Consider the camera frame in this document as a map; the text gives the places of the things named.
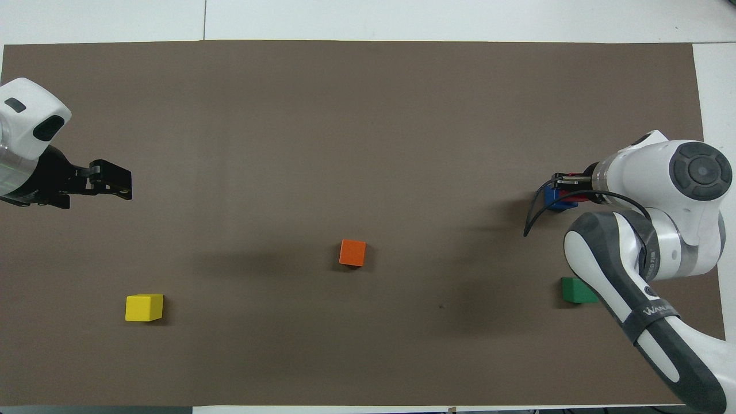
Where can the yellow wooden block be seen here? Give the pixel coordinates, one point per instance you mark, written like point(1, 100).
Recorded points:
point(144, 308)

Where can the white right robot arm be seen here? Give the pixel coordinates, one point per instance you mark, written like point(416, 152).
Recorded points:
point(678, 230)

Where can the blue wooden block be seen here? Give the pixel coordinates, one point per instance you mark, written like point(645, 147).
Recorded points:
point(555, 201)

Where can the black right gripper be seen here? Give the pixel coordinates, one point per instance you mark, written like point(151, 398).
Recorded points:
point(592, 181)

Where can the red wooden block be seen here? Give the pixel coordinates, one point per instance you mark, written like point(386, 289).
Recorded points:
point(578, 199)

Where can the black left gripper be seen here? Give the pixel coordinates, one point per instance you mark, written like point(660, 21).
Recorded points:
point(40, 178)

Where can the orange wooden block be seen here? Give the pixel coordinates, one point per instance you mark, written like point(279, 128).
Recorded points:
point(352, 253)

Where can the brown table mat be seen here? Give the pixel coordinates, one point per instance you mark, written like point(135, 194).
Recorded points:
point(345, 144)

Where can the green wooden block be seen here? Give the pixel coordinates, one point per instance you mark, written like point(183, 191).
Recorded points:
point(575, 290)

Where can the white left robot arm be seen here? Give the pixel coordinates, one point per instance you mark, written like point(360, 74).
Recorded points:
point(26, 123)

